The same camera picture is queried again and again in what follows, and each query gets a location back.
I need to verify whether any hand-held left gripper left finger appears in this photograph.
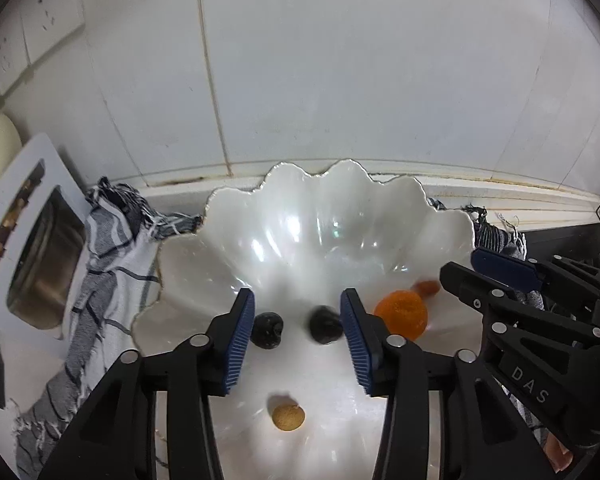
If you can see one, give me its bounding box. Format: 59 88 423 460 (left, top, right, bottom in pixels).
37 288 256 480

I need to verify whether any mandarin orange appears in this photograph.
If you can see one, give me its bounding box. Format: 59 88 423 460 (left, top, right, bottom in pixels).
373 290 429 339

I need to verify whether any steel pot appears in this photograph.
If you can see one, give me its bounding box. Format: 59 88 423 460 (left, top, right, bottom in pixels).
5 185 82 331

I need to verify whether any white wall outlet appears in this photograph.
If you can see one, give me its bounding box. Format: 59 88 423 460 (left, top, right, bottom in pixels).
20 0 87 67
0 35 32 97

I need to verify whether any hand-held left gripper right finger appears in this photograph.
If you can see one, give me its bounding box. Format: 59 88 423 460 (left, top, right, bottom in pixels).
339 288 556 480

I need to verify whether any dark plum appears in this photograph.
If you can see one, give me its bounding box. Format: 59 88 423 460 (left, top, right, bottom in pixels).
250 312 285 348
308 305 343 346

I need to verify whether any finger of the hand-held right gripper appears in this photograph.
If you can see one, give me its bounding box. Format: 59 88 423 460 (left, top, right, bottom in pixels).
471 248 600 311
439 261 600 347

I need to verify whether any black glass gas stove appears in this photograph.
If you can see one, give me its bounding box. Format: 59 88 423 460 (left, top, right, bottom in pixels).
522 220 600 273

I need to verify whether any person's right hand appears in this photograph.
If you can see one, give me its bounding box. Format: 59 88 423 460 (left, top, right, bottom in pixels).
545 435 575 472

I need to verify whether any grey checked cloth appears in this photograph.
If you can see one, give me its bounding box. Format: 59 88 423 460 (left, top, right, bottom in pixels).
12 176 548 478

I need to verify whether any white scalloped bowl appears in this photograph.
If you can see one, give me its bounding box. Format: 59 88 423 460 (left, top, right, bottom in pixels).
130 159 481 480

